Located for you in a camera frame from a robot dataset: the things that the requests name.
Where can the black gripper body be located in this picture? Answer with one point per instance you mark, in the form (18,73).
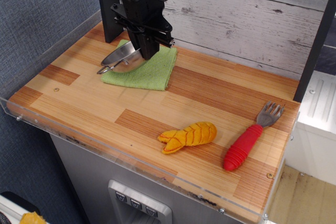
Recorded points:
(145,17)

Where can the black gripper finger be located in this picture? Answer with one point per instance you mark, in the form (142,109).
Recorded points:
(133,35)
(148,46)

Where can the steel colander bowl with handles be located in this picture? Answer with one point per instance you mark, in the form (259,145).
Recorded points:
(122,60)

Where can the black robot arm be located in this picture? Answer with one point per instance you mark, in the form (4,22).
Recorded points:
(145,24)

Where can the green towel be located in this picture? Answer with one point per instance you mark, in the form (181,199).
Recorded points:
(153,75)

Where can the orange plush fish toy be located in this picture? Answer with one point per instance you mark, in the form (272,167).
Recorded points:
(198,133)

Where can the clear acrylic table guard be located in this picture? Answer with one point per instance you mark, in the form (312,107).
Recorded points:
(226,71)

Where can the grey toy fridge cabinet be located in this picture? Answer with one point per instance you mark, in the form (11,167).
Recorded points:
(90,172)

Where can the water dispenser button panel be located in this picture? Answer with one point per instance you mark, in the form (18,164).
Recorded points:
(131,206)

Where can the yellow object at corner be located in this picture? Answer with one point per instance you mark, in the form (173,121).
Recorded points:
(32,218)

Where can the black left post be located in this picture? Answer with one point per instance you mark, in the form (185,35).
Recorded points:
(111,29)

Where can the black post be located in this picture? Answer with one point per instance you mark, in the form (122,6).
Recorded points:
(316,48)
(111,29)

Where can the fork with red handle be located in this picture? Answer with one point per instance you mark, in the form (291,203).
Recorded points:
(240,149)

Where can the black right post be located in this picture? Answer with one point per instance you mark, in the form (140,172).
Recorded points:
(316,48)

